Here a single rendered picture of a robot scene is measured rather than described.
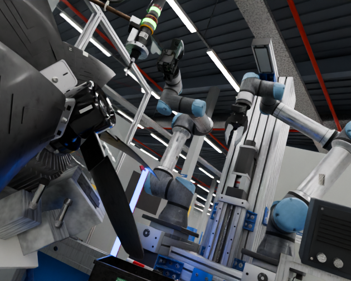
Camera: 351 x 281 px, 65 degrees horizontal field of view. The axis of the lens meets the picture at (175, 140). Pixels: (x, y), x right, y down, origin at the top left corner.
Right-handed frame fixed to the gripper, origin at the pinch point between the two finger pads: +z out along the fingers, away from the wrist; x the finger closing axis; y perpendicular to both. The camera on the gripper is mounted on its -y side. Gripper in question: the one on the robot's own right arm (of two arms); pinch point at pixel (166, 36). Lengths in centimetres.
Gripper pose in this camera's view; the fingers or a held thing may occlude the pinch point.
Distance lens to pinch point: 111.2
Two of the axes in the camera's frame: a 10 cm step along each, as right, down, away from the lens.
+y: -3.3, 8.9, -3.0
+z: -1.1, -3.6, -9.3
